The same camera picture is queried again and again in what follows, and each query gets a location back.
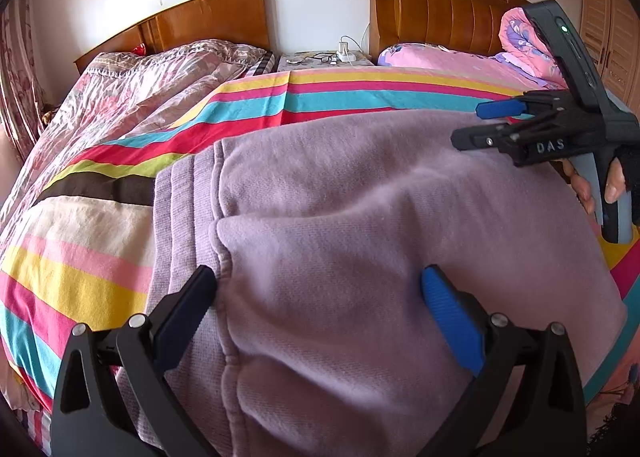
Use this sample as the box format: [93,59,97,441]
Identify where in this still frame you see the lilac fleece pants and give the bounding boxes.
[148,110,627,456]

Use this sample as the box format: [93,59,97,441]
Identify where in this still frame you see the rolled pink floral quilt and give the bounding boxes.
[496,8,567,89]

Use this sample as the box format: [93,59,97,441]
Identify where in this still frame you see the wooden headboard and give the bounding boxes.
[369,0,527,58]
[75,0,271,72]

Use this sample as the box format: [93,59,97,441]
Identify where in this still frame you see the beige louvered wardrobe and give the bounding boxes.
[579,0,639,116]

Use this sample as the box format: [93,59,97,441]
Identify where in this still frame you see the pink bed sheet right bed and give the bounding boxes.
[376,42,640,118]

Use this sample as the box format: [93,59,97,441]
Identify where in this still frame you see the right wooden headboard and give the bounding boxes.
[369,0,527,58]

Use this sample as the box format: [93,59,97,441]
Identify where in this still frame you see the plaid pillow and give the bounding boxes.
[244,51,279,77]

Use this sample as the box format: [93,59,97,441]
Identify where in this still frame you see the nightstand with floral cover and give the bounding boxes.
[277,51,373,72]

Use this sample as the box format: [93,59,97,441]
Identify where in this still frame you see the rainbow striped bed sheet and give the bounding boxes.
[1,68,639,411]

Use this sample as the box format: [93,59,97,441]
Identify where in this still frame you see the pink floral curtain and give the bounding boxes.
[1,0,44,162]

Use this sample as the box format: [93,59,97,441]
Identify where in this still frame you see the plaid mattress cover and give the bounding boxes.
[16,409,51,456]

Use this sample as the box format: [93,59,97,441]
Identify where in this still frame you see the floral pink quilt left bed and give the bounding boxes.
[1,39,269,236]

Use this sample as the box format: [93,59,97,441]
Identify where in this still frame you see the person's right hand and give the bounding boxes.
[561,155,640,216]

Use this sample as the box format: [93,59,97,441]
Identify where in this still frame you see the pink purple pillow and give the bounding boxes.
[378,43,451,69]

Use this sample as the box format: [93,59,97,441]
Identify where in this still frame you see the left wooden headboard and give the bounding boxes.
[75,0,271,72]

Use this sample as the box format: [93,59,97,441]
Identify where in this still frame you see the white power strip charger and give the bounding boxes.
[336,40,357,64]

